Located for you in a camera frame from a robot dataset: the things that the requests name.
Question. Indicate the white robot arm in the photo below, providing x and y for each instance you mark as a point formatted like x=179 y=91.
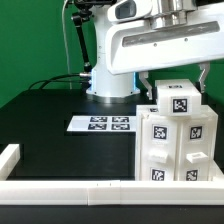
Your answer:
x=146 y=35

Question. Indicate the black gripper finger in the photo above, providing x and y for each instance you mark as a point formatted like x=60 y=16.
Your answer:
x=143 y=77
x=204 y=68

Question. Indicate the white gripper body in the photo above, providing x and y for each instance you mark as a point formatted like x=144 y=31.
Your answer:
x=173 y=34

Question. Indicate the white cabinet top block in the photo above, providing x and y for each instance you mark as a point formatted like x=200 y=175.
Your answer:
x=177 y=97

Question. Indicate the white cabinet body box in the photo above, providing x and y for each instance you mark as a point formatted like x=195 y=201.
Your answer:
x=143 y=111

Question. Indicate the white U-shaped obstacle fence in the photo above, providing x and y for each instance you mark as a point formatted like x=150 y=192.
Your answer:
x=105 y=192

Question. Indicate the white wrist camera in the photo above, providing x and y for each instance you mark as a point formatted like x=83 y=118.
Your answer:
x=128 y=10

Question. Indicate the white marker base plate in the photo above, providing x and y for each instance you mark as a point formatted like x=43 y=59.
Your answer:
x=102 y=124

